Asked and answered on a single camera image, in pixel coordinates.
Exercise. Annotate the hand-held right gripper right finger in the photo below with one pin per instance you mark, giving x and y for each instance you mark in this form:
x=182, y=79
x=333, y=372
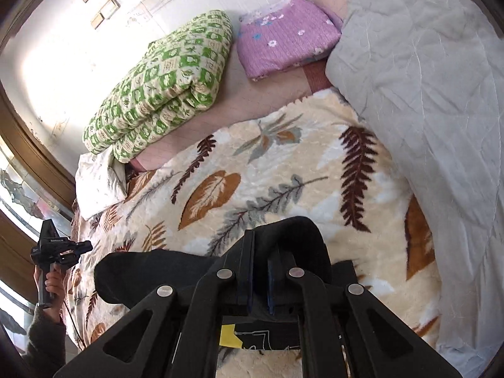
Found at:
x=272, y=283

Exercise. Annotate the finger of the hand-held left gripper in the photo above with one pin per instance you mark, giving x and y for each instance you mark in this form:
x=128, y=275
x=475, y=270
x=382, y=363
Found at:
x=69, y=262
x=80, y=247

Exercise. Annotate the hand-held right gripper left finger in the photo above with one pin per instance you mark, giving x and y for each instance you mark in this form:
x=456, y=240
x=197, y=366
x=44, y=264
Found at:
x=246, y=267

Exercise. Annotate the black pants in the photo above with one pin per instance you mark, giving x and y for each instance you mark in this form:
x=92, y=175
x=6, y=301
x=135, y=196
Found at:
x=138, y=271

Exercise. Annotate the person's left forearm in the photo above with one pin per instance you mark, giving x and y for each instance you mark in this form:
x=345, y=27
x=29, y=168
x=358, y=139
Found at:
x=45, y=338

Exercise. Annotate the person's left hand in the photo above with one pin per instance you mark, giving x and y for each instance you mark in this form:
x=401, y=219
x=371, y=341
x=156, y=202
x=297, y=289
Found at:
x=53, y=285

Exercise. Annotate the etched glass pane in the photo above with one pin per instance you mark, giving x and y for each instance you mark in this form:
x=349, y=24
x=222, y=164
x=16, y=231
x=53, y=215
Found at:
x=23, y=193

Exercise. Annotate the white patterned pillow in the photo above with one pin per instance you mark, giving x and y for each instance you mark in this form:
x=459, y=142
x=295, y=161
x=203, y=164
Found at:
x=98, y=181

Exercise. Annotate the leaf printed plush blanket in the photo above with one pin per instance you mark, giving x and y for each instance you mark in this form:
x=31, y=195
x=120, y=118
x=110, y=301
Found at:
x=275, y=157

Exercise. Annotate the pink brown quilted bed sheet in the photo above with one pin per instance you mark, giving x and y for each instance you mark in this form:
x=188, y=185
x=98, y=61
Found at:
x=256, y=98

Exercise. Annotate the green checked quilt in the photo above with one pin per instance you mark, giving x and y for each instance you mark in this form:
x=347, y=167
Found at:
x=157, y=86

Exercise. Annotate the purple floral folded blanket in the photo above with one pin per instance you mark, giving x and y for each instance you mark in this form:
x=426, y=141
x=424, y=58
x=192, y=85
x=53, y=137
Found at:
x=287, y=39

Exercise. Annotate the grey quilted cover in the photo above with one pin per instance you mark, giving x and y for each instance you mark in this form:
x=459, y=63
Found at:
x=425, y=86

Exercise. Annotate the brown wooden door frame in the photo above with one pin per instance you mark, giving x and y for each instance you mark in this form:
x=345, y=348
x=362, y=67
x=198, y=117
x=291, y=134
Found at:
x=31, y=141

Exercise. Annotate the beige wall switch plate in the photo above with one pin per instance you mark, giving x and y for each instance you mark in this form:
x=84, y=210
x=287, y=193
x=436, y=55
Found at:
x=105, y=12

